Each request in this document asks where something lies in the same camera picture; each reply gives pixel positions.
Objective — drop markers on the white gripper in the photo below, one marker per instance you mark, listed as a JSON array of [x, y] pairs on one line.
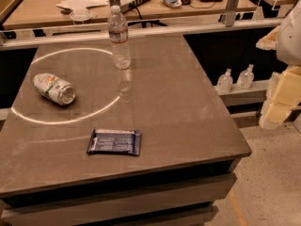
[[290, 39]]

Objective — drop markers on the metal frame post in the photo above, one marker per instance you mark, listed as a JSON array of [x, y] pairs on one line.
[[230, 15]]

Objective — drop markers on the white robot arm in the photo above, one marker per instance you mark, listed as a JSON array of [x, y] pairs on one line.
[[288, 47]]

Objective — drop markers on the clear round lid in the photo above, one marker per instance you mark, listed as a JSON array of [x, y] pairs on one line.
[[80, 14]]

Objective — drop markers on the white paper sheets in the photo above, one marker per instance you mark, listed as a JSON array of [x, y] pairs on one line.
[[81, 3]]

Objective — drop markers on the blue white packet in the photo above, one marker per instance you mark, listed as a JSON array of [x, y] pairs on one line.
[[173, 3]]

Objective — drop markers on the dark blue snack wrapper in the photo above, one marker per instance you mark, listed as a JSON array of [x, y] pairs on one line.
[[106, 141]]

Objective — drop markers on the small grey metal bracket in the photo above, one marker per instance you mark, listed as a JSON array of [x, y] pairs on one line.
[[114, 2]]

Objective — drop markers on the grey power strip box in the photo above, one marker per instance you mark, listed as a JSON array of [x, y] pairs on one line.
[[127, 5]]

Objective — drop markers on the clear plastic water bottle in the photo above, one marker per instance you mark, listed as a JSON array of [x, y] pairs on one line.
[[118, 35]]

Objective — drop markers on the white soda can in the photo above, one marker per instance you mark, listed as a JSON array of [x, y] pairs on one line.
[[54, 88]]

